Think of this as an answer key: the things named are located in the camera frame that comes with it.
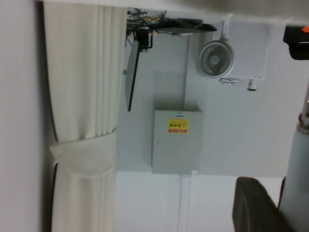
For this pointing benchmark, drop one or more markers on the white curtain tieback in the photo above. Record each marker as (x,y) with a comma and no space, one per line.
(84,157)

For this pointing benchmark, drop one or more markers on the white security camera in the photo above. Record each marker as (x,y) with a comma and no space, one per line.
(252,85)

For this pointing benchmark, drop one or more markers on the yellow warning label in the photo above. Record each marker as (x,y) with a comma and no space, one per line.
(178,125)

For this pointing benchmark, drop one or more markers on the white perforated metal box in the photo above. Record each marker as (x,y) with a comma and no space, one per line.
(253,43)

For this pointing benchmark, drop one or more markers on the black mounting bracket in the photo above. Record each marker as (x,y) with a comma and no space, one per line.
(143,38)

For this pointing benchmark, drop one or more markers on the white wall fan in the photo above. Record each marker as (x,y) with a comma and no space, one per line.
(216,59)

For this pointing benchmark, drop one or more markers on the grey electrical cabinet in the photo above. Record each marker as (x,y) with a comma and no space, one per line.
(176,149)

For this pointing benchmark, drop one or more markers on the black overhead tray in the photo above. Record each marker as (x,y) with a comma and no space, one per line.
(186,27)

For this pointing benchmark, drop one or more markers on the white pleated curtain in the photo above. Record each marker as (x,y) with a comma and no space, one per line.
(79,72)

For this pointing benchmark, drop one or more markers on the black device orange spot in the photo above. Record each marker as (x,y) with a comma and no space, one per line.
(297,38)

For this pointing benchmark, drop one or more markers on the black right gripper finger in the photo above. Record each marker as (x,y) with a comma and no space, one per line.
(251,210)

